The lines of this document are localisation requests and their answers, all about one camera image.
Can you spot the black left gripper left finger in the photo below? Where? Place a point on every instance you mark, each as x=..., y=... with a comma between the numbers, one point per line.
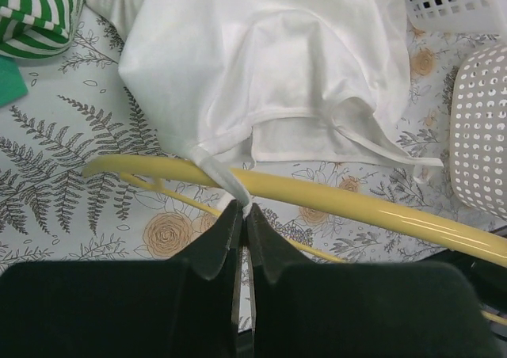
x=185, y=306

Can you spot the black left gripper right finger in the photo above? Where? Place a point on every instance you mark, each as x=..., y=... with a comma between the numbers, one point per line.
x=306, y=309

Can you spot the yellow plastic hanger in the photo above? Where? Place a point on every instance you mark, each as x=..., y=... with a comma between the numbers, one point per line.
x=151, y=173

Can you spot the green white striped tank top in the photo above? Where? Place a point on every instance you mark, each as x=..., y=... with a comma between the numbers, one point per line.
x=38, y=29

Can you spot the floral fern patterned tablecloth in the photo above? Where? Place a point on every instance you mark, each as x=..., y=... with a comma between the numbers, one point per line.
x=78, y=109

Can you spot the white oval perforated basket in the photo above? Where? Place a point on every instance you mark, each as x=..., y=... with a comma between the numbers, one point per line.
x=478, y=131

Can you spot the white rectangular plastic basket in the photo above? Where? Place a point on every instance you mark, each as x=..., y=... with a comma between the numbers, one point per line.
x=460, y=16

